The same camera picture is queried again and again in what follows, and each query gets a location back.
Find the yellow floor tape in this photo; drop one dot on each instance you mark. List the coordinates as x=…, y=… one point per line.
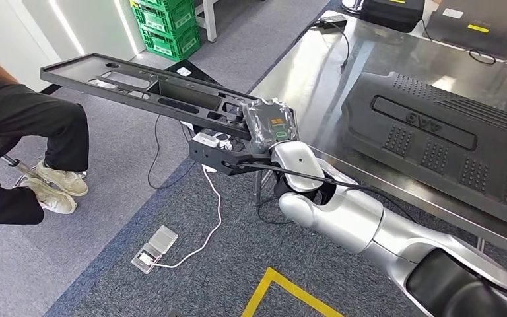
x=297, y=289

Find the white table frame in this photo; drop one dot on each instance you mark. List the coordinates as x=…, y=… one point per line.
x=210, y=22

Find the stool with metal pole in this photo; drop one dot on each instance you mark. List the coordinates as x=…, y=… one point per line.
x=10, y=161

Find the person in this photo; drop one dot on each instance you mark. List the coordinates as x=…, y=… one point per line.
x=17, y=113

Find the black camera bracket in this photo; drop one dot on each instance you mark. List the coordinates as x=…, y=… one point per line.
x=209, y=157

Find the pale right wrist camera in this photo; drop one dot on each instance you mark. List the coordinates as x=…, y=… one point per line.
x=207, y=141

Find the green plastic crate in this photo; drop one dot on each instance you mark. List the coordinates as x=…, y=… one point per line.
x=161, y=3
x=166, y=19
x=170, y=46

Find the black engine cover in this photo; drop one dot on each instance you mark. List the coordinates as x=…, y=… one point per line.
x=411, y=144

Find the steel workbench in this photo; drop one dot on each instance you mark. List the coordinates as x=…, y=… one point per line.
x=323, y=87

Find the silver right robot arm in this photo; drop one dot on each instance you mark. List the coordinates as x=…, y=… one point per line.
x=345, y=218

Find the long black plastic part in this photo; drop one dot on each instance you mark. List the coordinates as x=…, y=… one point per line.
x=70, y=70

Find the black power adapter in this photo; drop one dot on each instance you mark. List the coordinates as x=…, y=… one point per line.
x=332, y=21

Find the clear floor socket box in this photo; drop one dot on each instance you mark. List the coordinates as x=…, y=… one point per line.
x=157, y=245

